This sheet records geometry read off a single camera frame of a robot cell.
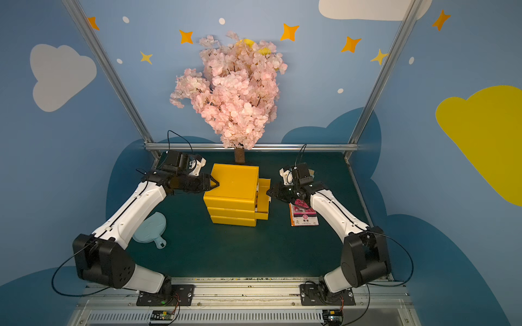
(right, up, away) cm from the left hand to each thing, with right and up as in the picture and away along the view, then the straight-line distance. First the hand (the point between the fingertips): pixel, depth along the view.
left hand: (215, 182), depth 82 cm
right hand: (+24, -4, +3) cm, 24 cm away
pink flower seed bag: (+40, -16, +14) cm, 45 cm away
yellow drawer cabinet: (+11, -6, -6) cm, 14 cm away
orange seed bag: (+34, -16, +15) cm, 40 cm away
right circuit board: (+46, -49, -9) cm, 67 cm away
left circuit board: (-17, -48, -10) cm, 52 cm away
